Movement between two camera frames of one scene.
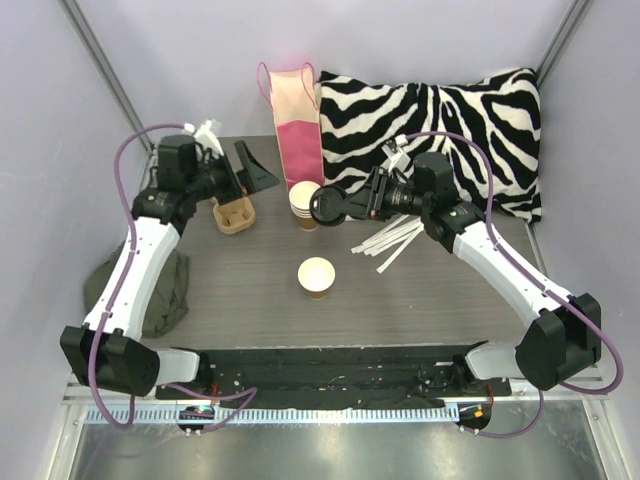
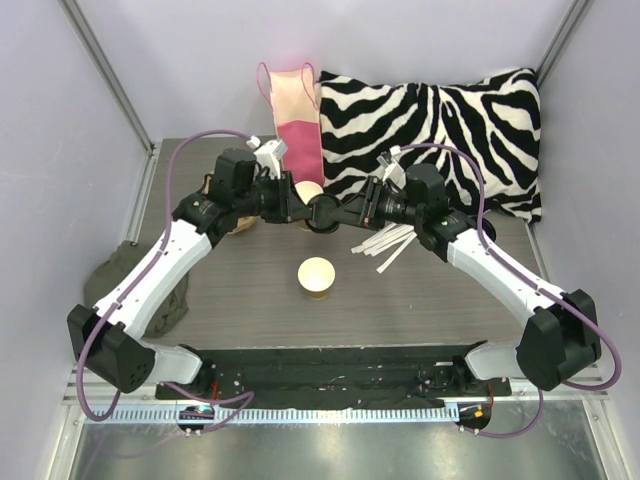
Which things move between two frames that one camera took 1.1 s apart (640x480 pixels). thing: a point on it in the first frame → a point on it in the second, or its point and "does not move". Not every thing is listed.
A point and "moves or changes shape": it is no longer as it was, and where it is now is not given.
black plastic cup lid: x=325 y=205 moves or changes shape
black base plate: x=335 y=377 does not move
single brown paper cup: x=316 y=276 does not move
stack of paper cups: x=299 y=200 does not move
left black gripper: x=232 y=173 → x=286 y=197
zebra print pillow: x=489 y=128 does not move
